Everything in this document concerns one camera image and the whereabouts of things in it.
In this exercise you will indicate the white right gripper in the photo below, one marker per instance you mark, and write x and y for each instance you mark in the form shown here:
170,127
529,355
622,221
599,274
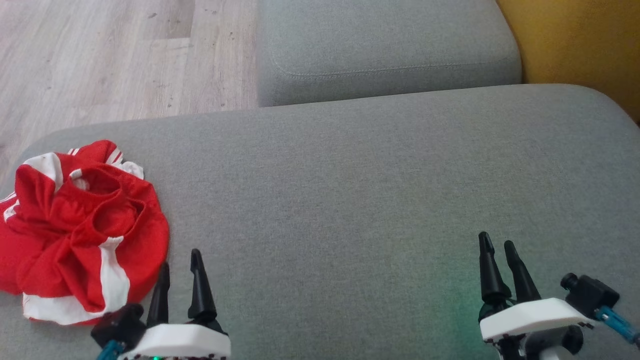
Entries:
530,315

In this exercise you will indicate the small grey sofa cushion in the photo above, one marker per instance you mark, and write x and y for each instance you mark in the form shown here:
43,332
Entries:
385,45

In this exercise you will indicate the red white sports jersey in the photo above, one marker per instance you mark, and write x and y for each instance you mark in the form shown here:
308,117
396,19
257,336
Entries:
75,225

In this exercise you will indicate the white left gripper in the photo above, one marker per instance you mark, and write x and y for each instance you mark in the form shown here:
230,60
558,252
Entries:
180,342

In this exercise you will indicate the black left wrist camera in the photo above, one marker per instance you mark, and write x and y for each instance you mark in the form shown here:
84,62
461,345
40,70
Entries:
120,325

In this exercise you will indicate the large grey sofa seat cushion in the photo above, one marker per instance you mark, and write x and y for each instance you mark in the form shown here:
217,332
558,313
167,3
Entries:
350,200

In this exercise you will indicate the mustard yellow upholstered panel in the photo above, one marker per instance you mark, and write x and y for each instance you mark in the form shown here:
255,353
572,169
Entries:
580,40

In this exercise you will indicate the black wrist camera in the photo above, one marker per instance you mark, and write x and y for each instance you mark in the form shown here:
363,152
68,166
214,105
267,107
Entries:
590,295
120,325

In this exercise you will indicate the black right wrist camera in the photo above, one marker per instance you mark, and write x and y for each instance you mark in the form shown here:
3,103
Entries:
590,295

